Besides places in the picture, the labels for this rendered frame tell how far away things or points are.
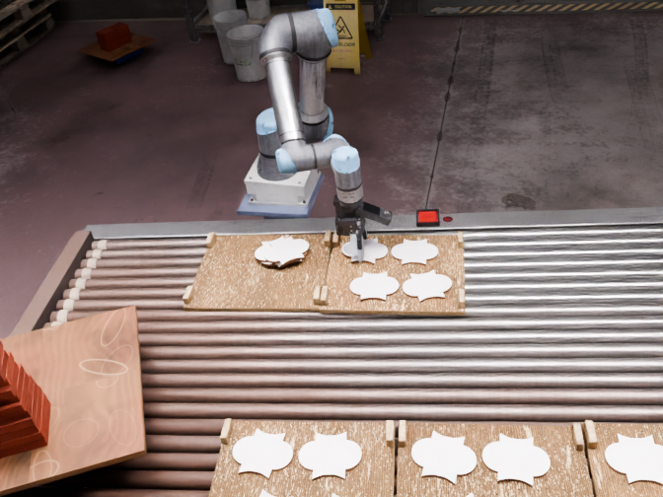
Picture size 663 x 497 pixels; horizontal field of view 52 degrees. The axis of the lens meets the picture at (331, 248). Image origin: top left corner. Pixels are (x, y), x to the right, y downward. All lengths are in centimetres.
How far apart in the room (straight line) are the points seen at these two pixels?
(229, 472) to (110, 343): 49
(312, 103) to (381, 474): 126
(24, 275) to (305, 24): 253
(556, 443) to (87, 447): 105
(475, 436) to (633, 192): 271
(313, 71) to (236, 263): 66
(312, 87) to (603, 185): 232
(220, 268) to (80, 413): 68
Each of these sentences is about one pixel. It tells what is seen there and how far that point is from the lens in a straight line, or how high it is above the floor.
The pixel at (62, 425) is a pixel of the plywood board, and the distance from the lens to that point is 175.
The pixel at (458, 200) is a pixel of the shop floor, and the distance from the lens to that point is 399.
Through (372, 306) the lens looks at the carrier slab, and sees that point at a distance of 196.
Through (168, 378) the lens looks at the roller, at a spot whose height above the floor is 92.
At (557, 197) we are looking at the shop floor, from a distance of 406.
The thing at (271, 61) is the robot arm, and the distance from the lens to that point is 209.
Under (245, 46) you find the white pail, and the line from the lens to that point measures 555.
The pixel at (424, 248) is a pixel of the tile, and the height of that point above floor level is 95.
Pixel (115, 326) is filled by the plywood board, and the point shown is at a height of 104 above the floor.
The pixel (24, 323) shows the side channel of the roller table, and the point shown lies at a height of 95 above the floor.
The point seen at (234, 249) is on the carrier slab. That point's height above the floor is 94.
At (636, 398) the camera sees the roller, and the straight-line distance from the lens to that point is 183.
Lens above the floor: 228
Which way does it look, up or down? 38 degrees down
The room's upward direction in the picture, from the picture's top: 7 degrees counter-clockwise
